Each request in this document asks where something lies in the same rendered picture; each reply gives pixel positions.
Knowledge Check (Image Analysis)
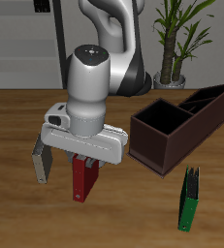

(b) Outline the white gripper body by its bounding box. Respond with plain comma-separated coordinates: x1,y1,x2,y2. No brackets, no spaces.
40,122,129,166

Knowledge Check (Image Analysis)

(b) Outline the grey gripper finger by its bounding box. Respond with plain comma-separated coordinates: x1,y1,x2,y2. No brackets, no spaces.
84,157,100,170
66,150,76,163

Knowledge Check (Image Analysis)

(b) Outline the red book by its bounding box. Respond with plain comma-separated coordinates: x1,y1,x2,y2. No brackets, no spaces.
72,153,100,204

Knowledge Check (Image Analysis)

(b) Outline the dark brown desk caddy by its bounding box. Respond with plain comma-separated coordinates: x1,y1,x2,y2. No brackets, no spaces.
126,81,224,179

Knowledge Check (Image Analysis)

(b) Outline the green book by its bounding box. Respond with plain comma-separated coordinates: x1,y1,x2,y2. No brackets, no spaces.
177,165,201,233

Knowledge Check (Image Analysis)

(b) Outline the green pot plant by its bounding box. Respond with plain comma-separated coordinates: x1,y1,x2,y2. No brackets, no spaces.
151,0,216,91

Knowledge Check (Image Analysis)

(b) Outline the grey shelf unit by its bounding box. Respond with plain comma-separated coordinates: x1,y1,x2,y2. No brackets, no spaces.
0,0,68,90

